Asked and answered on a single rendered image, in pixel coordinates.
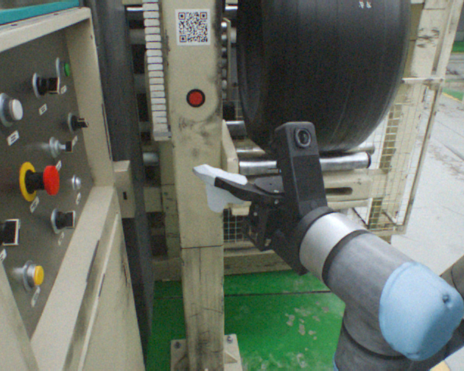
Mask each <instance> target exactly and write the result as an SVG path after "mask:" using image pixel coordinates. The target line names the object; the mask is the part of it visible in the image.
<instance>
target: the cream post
mask: <svg viewBox="0 0 464 371"><path fill-rule="evenodd" d="M162 6H163V17H164V37H165V47H166V70H167V80H168V92H169V113H170V124H171V132H172V155H173V166H174V178H175V199H176V210H177V231H178V242H180V264H181V275H182V286H183V307H184V319H185V329H186V338H187V350H188V361H189V371H205V369H208V371H225V337H224V290H223V284H224V218H223V210H222V211H221V212H220V213H216V212H213V211H211V209H210V208H209V206H208V199H207V193H206V186H205V182H204V181H203V180H201V179H200V178H199V177H198V176H197V175H195V173H194V172H193V168H194V167H195V166H200V165H204V164H207V165H209V166H211V167H214V168H215V169H220V170H222V163H221V141H222V140H223V110H222V57H221V52H222V0H162ZM181 9H210V16H211V45H178V44H177V29H176V15H175V10H181ZM194 92H198V93H200V94H201V95H202V97H203V100H202V102H201V103H199V104H198V105H193V104H192V103H191V102H190V96H191V94H192V93H194Z"/></svg>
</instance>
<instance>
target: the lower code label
mask: <svg viewBox="0 0 464 371"><path fill-rule="evenodd" d="M175 15H176V29H177V44H178V45H211V16H210V9H181V10H175Z"/></svg>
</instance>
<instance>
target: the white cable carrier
mask: <svg viewBox="0 0 464 371"><path fill-rule="evenodd" d="M158 1H159V0H142V2H147V3H145V4H143V5H142V7H143V10H145V12H144V14H143V16H144V18H145V19H146V20H145V21H144V25H145V26H146V27H145V28H144V31H145V34H146V36H145V40H146V48H147V56H148V57H147V62H148V63H149V64H148V70H149V77H150V78H149V82H150V90H151V92H150V96H151V104H152V106H151V107H152V116H153V118H152V122H153V129H154V132H171V127H168V118H167V116H168V115H167V107H166V101H165V99H166V95H165V90H166V89H165V88H164V78H165V76H164V69H163V62H162V59H163V55H162V48H161V44H162V43H165V37H162V35H161V34H160V31H161V26H159V25H160V21H161V20H160V19H159V16H161V13H160V11H158V9H160V4H158V3H154V2H158ZM154 139H155V141H167V140H169V138H168V137H154Z"/></svg>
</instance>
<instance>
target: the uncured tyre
mask: <svg viewBox="0 0 464 371"><path fill-rule="evenodd" d="M372 5H373V12H357V0H238V4H237V17H236V64H237V77H238V86H239V98H240V104H241V109H242V118H243V121H244V122H245V128H246V130H247V134H248V137H249V138H250V140H251V141H252V142H253V143H255V144H257V145H258V147H259V148H260V149H262V150H263V151H264V152H266V153H270V154H273V155H278V150H277V145H275V136H274V130H275V128H278V127H280V126H281V125H284V124H286V123H287V122H291V121H309V123H312V124H313V125H314V130H315V135H316V140H317V148H318V153H334V152H345V151H347V150H349V149H353V148H356V147H358V146H360V145H361V144H363V142H364V141H365V140H366V139H367V138H368V137H369V136H370V135H372V133H373V132H374V131H375V129H376V128H377V127H378V126H379V125H380V124H381V122H382V121H383V120H384V118H385V116H386V115H387V114H388V112H389V111H390V108H391V107H392V105H393V102H394V100H395V97H396V95H397V93H398V89H399V86H400V84H401V80H402V77H403V73H404V68H405V65H406V60H407V57H408V56H407V53H409V51H408V48H409V42H410V40H409V37H410V36H411V34H410V27H411V0H372Z"/></svg>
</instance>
